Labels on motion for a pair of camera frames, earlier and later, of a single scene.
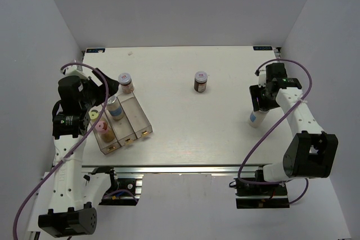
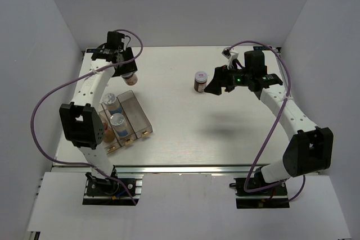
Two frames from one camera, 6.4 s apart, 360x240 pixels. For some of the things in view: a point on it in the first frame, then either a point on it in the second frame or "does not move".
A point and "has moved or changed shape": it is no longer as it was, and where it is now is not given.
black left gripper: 103,90 → 129,67
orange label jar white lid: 126,83 has moved or changed shape
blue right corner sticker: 262,48 does not move
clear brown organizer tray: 122,122 does not move
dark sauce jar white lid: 200,81 does not move
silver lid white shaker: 115,108 does not move
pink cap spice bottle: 103,129 does not move
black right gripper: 255,91 → 221,78
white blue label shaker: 256,118 → 118,121
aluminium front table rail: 178,169 does not move
